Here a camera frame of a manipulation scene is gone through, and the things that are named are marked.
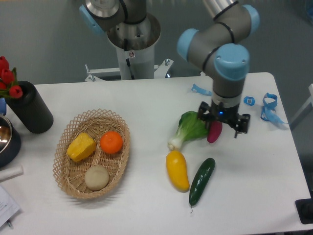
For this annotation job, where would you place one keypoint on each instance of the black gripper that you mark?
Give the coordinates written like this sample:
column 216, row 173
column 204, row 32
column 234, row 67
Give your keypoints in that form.
column 221, row 113

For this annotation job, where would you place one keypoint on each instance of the yellow bell pepper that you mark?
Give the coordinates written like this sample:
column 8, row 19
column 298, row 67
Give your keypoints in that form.
column 81, row 147

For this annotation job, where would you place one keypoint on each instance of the woven wicker basket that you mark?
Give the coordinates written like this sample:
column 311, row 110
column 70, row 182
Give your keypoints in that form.
column 70, row 175

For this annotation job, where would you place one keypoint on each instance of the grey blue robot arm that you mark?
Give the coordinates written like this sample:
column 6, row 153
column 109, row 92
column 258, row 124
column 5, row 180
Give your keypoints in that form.
column 216, row 51

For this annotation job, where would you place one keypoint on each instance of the purple sweet potato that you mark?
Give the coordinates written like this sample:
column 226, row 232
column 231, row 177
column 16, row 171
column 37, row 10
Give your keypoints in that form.
column 215, row 130

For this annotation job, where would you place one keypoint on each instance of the green bok choy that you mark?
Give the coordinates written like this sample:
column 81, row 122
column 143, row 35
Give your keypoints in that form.
column 189, row 128

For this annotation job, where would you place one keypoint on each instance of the small blue tape piece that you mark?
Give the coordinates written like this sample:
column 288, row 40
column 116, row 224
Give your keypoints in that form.
column 250, row 101

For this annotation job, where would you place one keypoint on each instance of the curved blue tape strip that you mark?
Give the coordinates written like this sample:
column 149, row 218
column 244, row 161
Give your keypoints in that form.
column 196, row 89

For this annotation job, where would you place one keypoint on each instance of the crumpled blue tape strip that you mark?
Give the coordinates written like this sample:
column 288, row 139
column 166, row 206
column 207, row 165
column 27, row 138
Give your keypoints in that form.
column 268, row 113

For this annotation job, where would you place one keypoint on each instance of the green cucumber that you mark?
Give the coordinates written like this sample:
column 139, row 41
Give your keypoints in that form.
column 200, row 181

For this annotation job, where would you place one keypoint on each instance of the yellow squash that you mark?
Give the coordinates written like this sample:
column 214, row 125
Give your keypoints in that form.
column 177, row 170

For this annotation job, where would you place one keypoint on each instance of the orange fruit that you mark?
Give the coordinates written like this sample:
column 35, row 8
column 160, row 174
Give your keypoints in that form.
column 111, row 142

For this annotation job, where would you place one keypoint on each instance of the black device at edge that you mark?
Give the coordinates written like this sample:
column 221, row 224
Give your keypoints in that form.
column 305, row 210

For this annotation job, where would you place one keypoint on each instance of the beige round bun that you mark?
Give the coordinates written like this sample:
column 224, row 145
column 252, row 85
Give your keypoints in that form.
column 96, row 177

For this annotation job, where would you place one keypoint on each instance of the black cylindrical vase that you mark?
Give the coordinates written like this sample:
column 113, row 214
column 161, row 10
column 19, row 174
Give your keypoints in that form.
column 31, row 109

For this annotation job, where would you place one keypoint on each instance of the white paper roll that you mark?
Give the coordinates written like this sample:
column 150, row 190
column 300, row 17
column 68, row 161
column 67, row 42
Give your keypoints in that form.
column 10, row 173

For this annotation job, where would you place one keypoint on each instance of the red tulip bouquet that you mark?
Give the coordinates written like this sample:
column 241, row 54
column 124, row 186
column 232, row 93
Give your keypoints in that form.
column 9, row 86

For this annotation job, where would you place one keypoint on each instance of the printed paper sheet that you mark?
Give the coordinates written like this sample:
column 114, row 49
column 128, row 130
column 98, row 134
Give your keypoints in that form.
column 8, row 208

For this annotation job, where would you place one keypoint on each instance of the white table clamp bracket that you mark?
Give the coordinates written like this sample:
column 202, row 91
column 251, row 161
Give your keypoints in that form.
column 160, row 71

